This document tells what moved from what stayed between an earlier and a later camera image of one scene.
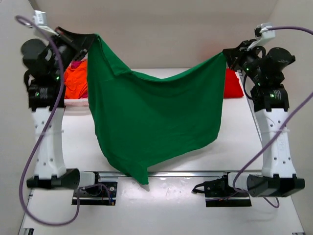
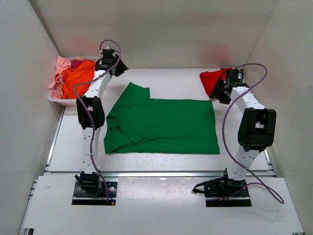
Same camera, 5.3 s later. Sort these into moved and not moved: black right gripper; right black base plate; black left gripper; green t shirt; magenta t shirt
Moved: black left gripper; green t shirt; black right gripper
Not moved: right black base plate; magenta t shirt
